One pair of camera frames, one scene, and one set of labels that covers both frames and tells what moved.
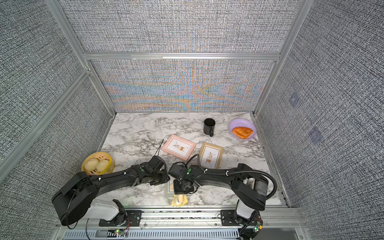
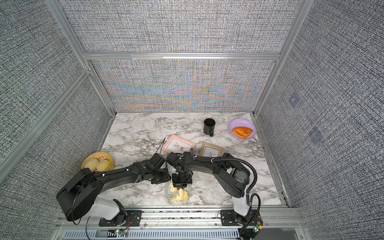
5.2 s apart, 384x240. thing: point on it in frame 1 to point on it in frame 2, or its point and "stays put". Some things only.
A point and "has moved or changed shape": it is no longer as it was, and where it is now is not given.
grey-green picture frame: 169,188 stays put
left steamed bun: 91,164 stays put
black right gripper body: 179,188 to 179,181
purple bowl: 242,128 stays put
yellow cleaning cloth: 178,199 has moved or changed shape
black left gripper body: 159,179 stays put
